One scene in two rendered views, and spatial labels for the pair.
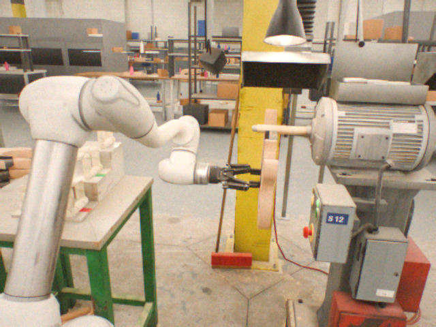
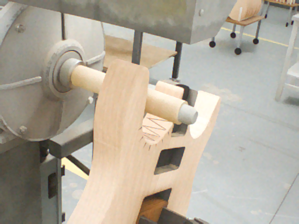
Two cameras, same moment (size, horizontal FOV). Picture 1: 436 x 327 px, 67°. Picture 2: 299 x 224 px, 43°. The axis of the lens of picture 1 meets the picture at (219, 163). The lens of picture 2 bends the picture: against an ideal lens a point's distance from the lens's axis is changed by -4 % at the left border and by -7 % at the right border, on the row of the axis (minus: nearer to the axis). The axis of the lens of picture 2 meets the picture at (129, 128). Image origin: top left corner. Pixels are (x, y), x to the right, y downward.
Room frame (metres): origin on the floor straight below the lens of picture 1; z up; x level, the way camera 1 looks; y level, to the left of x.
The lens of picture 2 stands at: (1.69, 0.00, 1.46)
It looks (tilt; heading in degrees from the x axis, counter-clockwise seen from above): 28 degrees down; 206
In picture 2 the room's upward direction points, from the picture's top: 6 degrees clockwise
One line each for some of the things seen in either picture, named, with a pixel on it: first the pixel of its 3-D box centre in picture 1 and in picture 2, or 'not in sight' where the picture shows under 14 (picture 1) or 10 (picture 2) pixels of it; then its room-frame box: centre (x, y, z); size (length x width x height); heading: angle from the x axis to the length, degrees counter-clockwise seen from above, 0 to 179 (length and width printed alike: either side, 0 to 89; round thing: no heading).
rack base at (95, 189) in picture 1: (74, 184); not in sight; (1.30, 0.61, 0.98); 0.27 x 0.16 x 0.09; 87
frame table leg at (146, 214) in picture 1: (148, 263); not in sight; (1.47, 0.36, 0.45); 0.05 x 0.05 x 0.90; 83
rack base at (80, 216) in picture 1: (56, 208); not in sight; (1.15, 0.62, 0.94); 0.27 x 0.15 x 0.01; 87
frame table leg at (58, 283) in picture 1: (52, 253); not in sight; (1.54, 0.90, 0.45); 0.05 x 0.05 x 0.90; 83
